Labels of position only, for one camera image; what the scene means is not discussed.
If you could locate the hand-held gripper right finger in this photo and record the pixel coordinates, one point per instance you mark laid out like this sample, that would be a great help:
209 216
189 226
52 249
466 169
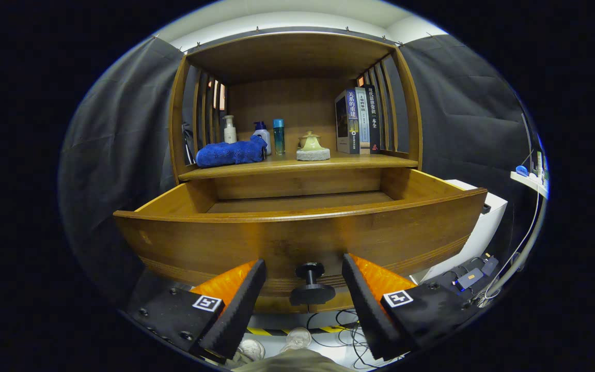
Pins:
367 305

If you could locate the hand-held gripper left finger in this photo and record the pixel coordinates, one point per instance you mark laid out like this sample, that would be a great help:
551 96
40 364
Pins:
238 310

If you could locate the wooden drawer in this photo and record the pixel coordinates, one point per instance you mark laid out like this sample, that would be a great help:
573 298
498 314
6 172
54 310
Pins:
225 243

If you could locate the wooden countertop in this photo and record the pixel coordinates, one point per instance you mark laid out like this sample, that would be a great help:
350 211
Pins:
370 160

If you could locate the yellow black floor tape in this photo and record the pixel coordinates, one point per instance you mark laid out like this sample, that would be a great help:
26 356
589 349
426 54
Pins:
259 331

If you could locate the person's shoe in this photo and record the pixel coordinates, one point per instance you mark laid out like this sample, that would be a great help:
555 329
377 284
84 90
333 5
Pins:
298 338
252 349

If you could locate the person's trouser leg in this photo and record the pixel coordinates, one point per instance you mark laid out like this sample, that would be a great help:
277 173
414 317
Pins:
292 362

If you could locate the black power adapter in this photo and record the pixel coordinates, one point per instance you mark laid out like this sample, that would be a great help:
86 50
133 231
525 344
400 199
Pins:
489 266
469 279

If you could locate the white box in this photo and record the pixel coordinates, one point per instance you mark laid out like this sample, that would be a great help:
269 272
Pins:
483 227

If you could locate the blue towel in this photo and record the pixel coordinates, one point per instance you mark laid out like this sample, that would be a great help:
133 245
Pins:
230 154

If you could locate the teal bottle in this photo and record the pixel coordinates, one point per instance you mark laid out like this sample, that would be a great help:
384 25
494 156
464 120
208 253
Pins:
279 138

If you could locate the white bottle with blue cap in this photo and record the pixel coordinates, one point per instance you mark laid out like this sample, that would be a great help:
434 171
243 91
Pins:
263 135

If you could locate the white pump bottle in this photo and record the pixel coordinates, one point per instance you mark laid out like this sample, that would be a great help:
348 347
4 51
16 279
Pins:
230 133

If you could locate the blue spine book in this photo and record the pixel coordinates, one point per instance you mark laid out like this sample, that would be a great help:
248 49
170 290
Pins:
346 124

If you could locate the light spine book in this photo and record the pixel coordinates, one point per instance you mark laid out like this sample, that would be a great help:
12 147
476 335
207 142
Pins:
363 121

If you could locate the black spine book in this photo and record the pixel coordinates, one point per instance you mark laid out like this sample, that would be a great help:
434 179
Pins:
374 119

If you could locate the white desk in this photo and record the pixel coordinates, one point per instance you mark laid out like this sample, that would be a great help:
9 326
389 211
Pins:
530 183

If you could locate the small blue object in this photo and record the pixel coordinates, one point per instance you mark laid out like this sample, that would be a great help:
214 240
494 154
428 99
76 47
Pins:
521 171

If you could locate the black backdrop cloth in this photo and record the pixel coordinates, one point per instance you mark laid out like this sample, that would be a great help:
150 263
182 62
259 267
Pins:
122 129

